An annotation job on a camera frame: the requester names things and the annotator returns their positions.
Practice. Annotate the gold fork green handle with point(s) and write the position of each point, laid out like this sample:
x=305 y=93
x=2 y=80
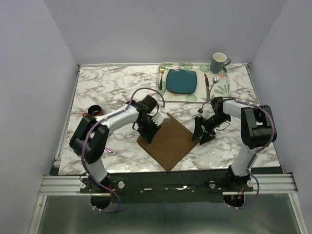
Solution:
x=162 y=70

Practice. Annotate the grey-green ceramic mug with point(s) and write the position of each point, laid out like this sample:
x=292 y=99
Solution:
x=218 y=62

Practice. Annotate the black metal base frame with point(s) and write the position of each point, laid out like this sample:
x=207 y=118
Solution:
x=214 y=186

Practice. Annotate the white leaf-pattern tray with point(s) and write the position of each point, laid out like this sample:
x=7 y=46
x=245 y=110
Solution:
x=221 y=89

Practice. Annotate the brown wooden knife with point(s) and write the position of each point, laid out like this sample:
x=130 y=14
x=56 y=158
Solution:
x=207 y=86

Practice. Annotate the teal square plate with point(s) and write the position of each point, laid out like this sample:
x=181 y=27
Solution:
x=181 y=81

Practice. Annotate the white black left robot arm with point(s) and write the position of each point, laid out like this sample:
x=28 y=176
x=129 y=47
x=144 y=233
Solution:
x=90 y=137

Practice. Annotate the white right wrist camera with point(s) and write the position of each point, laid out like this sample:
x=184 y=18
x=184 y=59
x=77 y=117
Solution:
x=204 y=113

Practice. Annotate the brown cloth napkin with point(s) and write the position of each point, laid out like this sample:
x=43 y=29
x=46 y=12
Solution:
x=171 y=143

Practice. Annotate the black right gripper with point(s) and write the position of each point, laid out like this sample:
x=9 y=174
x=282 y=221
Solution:
x=198 y=131

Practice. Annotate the silver spoon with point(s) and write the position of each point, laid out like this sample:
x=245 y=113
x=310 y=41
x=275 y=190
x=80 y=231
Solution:
x=215 y=81

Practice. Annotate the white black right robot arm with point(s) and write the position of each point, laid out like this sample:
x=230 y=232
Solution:
x=257 y=129

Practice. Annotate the orange coffee cup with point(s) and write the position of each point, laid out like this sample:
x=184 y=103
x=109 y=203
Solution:
x=94 y=111

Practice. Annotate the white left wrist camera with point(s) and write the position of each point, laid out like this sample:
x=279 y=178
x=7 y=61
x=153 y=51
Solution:
x=160 y=118

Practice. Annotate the aluminium extrusion rail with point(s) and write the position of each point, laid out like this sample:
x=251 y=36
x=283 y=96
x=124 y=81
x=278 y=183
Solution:
x=70 y=185

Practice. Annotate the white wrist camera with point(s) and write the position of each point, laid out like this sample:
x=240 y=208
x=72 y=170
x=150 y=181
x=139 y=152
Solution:
x=160 y=118
x=204 y=113

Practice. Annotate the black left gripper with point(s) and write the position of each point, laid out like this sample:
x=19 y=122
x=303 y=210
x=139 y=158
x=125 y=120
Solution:
x=148 y=136

